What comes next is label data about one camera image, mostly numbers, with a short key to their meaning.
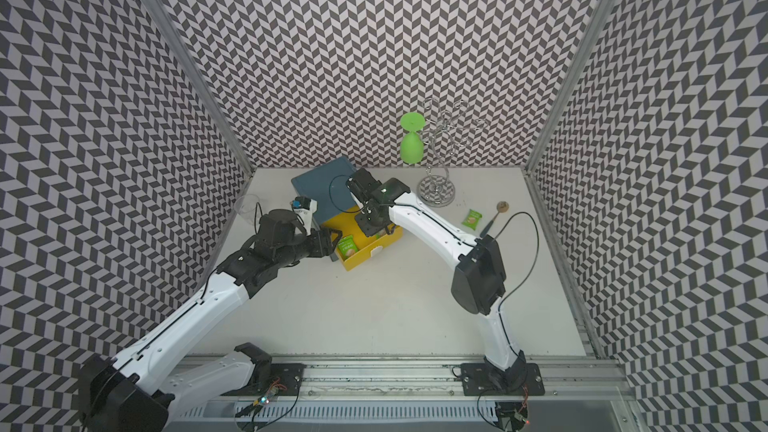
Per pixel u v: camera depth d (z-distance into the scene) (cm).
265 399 68
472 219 102
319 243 67
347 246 78
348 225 82
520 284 53
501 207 104
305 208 68
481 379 73
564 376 75
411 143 93
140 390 38
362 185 65
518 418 68
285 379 73
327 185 87
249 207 108
